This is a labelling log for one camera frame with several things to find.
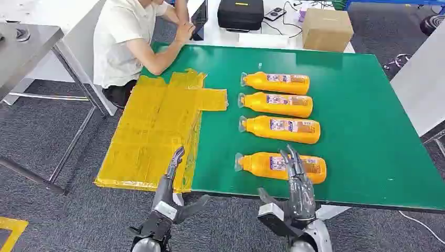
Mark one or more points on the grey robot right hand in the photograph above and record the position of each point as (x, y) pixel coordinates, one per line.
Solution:
(300, 198)

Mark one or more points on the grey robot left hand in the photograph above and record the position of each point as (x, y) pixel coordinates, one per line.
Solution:
(165, 189)

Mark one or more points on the orange drink bottle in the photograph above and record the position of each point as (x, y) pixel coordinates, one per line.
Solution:
(257, 167)
(264, 130)
(274, 86)
(264, 106)

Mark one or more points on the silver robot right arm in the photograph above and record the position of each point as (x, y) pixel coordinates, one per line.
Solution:
(320, 236)

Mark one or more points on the yellow sheet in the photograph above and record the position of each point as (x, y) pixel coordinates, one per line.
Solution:
(149, 139)

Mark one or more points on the green table mat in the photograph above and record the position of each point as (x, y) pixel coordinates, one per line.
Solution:
(347, 139)

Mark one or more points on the person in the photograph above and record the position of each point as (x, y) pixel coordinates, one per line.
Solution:
(118, 41)

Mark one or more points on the yellow floor tape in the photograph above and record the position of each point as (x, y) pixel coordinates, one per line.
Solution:
(14, 228)

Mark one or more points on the white table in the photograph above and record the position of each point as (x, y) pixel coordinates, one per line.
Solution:
(222, 38)

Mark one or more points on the grey table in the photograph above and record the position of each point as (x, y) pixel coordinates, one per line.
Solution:
(420, 87)

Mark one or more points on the brown cardboard box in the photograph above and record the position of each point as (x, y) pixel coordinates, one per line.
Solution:
(326, 31)

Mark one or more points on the black tablet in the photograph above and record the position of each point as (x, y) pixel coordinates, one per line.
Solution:
(200, 19)

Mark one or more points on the purple small container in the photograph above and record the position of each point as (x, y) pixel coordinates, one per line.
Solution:
(302, 14)

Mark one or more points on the black carrying case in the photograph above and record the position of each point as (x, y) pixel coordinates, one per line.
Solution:
(240, 14)

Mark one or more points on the steel bench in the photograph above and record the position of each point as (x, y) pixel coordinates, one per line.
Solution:
(24, 52)

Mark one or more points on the black round stool base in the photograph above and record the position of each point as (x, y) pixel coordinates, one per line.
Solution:
(432, 24)

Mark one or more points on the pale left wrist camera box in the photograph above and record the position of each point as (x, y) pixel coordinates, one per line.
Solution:
(166, 210)

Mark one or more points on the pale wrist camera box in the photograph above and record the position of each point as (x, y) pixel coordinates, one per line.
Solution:
(166, 210)
(273, 217)

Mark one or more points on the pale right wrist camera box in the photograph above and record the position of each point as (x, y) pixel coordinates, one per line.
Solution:
(273, 217)

